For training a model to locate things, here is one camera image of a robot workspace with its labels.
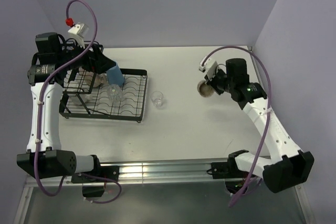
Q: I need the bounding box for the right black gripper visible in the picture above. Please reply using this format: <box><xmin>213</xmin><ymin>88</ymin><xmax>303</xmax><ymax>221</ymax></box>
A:
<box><xmin>204</xmin><ymin>66</ymin><xmax>234</xmax><ymax>95</ymax></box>

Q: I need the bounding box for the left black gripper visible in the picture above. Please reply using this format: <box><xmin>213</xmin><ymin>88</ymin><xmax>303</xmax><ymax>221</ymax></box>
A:
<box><xmin>57</xmin><ymin>38</ymin><xmax>116</xmax><ymax>74</ymax></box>

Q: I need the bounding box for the small speckled stone cup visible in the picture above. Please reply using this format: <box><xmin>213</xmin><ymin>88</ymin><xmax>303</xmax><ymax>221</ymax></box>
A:
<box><xmin>197</xmin><ymin>80</ymin><xmax>215</xmax><ymax>98</ymax></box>

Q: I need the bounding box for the blue plastic cup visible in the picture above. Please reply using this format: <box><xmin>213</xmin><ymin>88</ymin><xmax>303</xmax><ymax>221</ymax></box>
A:
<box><xmin>106</xmin><ymin>63</ymin><xmax>124</xmax><ymax>87</ymax></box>

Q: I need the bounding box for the pink glazed mug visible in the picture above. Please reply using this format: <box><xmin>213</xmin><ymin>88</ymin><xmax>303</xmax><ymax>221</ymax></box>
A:
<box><xmin>79</xmin><ymin>67</ymin><xmax>107</xmax><ymax>88</ymax></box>

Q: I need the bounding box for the large clear glass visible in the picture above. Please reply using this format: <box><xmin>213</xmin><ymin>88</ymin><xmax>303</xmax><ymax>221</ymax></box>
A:
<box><xmin>107</xmin><ymin>84</ymin><xmax>124</xmax><ymax>104</ymax></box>

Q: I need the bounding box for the small clear glass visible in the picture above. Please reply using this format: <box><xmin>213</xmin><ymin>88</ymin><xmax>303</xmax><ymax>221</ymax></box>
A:
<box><xmin>151</xmin><ymin>91</ymin><xmax>164</xmax><ymax>108</ymax></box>

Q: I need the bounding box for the white ceramic mug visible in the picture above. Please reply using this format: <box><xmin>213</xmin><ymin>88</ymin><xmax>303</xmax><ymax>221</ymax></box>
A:
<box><xmin>67</xmin><ymin>83</ymin><xmax>91</xmax><ymax>105</ymax></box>

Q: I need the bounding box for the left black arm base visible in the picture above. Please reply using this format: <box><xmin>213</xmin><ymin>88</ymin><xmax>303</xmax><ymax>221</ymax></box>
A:
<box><xmin>71</xmin><ymin>165</ymin><xmax>122</xmax><ymax>203</ymax></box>

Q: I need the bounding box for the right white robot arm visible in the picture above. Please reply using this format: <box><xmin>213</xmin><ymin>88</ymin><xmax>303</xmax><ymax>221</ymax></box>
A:
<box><xmin>199</xmin><ymin>58</ymin><xmax>314</xmax><ymax>193</ymax></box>

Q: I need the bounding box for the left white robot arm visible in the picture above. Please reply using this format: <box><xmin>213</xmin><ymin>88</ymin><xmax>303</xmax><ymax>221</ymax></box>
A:
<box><xmin>17</xmin><ymin>33</ymin><xmax>115</xmax><ymax>182</ymax></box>

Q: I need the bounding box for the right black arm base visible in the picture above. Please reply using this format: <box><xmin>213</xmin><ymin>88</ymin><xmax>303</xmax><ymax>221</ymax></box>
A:
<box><xmin>206</xmin><ymin>150</ymin><xmax>248</xmax><ymax>194</ymax></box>

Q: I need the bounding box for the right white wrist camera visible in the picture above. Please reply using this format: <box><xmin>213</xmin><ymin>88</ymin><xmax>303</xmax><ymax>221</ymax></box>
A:
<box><xmin>198</xmin><ymin>58</ymin><xmax>218</xmax><ymax>81</ymax></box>

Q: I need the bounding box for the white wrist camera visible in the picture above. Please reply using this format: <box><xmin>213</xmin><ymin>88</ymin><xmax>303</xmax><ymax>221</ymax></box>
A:
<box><xmin>68</xmin><ymin>23</ymin><xmax>89</xmax><ymax>48</ymax></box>
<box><xmin>198</xmin><ymin>58</ymin><xmax>218</xmax><ymax>81</ymax></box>

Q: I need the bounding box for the black wire dish rack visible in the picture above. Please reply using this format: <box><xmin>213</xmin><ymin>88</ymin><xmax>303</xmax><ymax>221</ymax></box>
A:
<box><xmin>58</xmin><ymin>41</ymin><xmax>148</xmax><ymax>124</ymax></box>

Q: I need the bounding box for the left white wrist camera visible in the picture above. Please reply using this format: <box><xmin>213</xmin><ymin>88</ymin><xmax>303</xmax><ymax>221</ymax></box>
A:
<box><xmin>68</xmin><ymin>23</ymin><xmax>89</xmax><ymax>48</ymax></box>

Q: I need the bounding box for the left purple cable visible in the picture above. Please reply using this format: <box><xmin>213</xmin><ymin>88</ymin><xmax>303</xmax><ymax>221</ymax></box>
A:
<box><xmin>34</xmin><ymin>0</ymin><xmax>122</xmax><ymax>204</ymax></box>

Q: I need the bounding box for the aluminium mounting rail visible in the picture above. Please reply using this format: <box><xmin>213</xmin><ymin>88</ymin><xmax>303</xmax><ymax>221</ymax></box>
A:
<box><xmin>26</xmin><ymin>161</ymin><xmax>274</xmax><ymax>187</ymax></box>

